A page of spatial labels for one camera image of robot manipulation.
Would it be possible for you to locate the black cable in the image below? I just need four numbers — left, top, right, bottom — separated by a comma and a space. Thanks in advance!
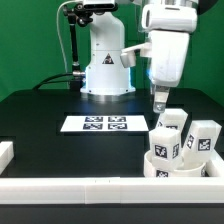
32, 72, 86, 91

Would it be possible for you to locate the white marker sheet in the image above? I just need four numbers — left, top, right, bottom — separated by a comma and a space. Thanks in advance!
61, 115, 148, 133

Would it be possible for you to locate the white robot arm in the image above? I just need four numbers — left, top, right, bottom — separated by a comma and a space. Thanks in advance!
81, 0, 199, 113

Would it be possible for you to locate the white U-shaped fence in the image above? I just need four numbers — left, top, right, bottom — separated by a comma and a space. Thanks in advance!
0, 140, 224, 205

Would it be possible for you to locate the white cable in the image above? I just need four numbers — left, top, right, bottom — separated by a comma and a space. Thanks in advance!
55, 0, 81, 74

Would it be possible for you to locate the white round stool seat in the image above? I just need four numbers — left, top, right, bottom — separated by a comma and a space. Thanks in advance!
143, 151, 206, 178

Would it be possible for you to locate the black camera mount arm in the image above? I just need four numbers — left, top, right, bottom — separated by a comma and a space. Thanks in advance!
63, 3, 93, 77

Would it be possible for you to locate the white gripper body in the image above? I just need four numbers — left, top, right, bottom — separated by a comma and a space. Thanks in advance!
121, 3, 197, 87

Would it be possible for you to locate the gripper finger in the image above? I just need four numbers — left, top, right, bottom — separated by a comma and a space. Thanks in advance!
153, 85, 170, 113

